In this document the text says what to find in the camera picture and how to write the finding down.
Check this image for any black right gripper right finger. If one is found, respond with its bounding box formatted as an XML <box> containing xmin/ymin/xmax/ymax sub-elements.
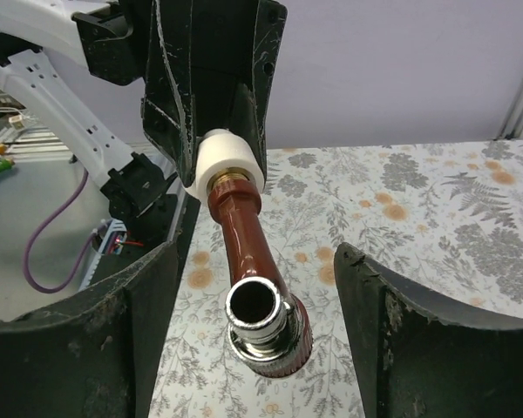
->
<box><xmin>334</xmin><ymin>243</ymin><xmax>523</xmax><ymax>417</ymax></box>

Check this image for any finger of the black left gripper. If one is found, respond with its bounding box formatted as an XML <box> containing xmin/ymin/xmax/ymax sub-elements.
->
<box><xmin>191</xmin><ymin>0</ymin><xmax>288</xmax><ymax>174</ymax></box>
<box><xmin>142</xmin><ymin>1</ymin><xmax>197</xmax><ymax>187</ymax></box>

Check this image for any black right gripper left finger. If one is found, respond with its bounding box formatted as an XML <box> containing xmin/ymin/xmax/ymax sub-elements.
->
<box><xmin>0</xmin><ymin>243</ymin><xmax>179</xmax><ymax>417</ymax></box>

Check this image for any white pipe elbow fitting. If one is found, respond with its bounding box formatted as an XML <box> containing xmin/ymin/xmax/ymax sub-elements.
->
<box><xmin>184</xmin><ymin>129</ymin><xmax>265</xmax><ymax>206</ymax></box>

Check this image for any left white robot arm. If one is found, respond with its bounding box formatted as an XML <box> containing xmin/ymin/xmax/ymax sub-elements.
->
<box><xmin>0</xmin><ymin>1</ymin><xmax>288</xmax><ymax>224</ymax></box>

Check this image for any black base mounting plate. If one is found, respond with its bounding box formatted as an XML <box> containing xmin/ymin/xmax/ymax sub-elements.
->
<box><xmin>121</xmin><ymin>190</ymin><xmax>197</xmax><ymax>260</ymax></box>

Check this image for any floral patterned table mat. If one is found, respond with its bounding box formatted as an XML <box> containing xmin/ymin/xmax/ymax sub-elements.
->
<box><xmin>151</xmin><ymin>139</ymin><xmax>523</xmax><ymax>417</ymax></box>

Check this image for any white slotted cable duct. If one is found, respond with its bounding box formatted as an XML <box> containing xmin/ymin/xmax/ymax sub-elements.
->
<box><xmin>78</xmin><ymin>219</ymin><xmax>127</xmax><ymax>292</ymax></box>

